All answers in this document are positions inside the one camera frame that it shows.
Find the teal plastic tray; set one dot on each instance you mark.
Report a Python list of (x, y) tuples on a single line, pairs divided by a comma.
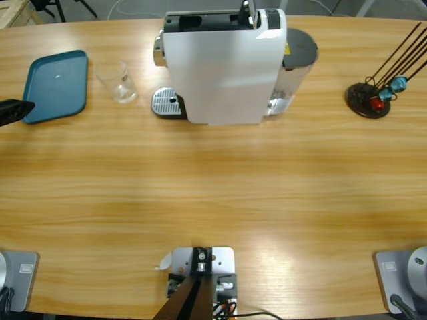
[(56, 83)]

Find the metal drip tray grille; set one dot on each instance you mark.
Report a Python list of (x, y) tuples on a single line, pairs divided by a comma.
[(165, 98)]

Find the clear glass cup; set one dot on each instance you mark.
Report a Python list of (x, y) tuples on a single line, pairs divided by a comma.
[(121, 93)]

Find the clear water tank dark lid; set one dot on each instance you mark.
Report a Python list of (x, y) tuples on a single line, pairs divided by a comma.
[(300, 46)]

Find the black tripod legs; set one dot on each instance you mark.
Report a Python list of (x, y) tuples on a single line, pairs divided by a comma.
[(60, 8)]

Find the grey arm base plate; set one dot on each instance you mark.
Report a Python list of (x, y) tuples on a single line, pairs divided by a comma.
[(390, 276), (23, 276)]

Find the red coffee capsule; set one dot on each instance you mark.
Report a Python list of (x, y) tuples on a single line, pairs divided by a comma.
[(377, 104)]

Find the white tape tab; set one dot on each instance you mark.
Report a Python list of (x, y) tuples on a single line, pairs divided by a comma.
[(165, 261)]

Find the teal coffee capsule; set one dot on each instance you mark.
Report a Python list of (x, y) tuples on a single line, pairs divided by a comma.
[(399, 84), (386, 94)]

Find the black capsule holder with rods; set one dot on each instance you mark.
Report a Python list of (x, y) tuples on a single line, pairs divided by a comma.
[(358, 96)]

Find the white mount block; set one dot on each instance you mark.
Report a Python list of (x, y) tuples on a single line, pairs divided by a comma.
[(223, 263)]

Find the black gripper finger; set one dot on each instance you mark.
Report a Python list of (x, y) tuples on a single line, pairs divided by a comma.
[(13, 110)]

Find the white capsule coffee machine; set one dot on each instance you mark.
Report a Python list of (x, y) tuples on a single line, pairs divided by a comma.
[(217, 76)]

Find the grey metal leg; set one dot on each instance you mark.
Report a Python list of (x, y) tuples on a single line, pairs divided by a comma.
[(365, 8)]

